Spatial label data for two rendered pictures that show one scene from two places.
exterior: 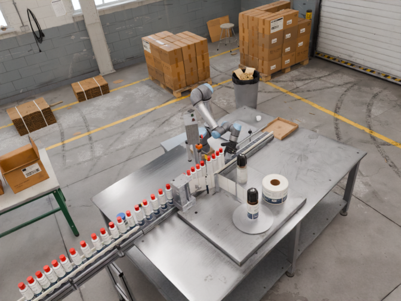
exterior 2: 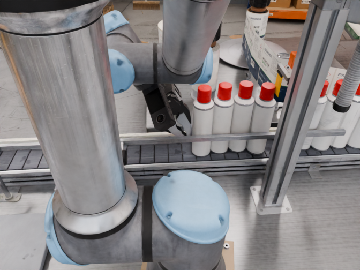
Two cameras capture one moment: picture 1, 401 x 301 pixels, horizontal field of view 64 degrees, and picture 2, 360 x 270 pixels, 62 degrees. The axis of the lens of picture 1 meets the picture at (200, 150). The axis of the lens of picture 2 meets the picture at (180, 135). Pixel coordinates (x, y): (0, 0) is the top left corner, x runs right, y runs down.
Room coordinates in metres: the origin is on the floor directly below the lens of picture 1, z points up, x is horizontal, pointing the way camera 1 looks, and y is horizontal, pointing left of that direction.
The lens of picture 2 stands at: (2.83, 0.12, 1.45)
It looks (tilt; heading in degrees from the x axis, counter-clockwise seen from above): 40 degrees down; 215
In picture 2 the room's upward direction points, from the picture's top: straight up
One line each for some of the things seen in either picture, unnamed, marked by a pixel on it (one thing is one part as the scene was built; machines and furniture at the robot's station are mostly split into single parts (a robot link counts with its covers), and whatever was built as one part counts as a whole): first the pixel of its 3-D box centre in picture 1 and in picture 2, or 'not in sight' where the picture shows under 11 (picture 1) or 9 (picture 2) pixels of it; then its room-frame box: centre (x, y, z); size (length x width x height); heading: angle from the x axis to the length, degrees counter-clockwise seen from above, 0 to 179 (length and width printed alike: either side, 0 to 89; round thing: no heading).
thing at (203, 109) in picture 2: (221, 157); (202, 122); (2.29, -0.18, 0.98); 0.05 x 0.05 x 0.20
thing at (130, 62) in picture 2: (226, 127); (124, 64); (2.46, -0.26, 1.19); 0.11 x 0.11 x 0.08; 38
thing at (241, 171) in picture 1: (241, 169); (205, 55); (2.04, -0.32, 1.03); 0.09 x 0.09 x 0.30
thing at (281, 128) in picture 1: (279, 128); not in sight; (2.84, -0.87, 0.85); 0.30 x 0.26 x 0.04; 129
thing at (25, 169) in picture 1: (21, 164); not in sight; (2.61, 1.77, 0.97); 0.51 x 0.39 x 0.37; 33
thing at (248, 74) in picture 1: (246, 79); not in sight; (4.85, -0.89, 0.50); 0.42 x 0.41 x 0.28; 117
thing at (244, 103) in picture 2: (214, 163); (241, 117); (2.22, -0.11, 0.98); 0.05 x 0.05 x 0.20
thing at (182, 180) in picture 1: (181, 180); not in sight; (1.87, 0.18, 1.14); 0.14 x 0.11 x 0.01; 129
